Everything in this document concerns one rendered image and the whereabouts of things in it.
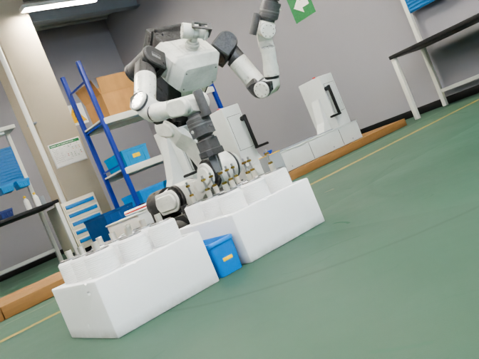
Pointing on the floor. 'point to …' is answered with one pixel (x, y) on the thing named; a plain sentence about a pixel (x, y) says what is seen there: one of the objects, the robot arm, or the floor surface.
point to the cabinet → (75, 221)
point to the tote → (94, 226)
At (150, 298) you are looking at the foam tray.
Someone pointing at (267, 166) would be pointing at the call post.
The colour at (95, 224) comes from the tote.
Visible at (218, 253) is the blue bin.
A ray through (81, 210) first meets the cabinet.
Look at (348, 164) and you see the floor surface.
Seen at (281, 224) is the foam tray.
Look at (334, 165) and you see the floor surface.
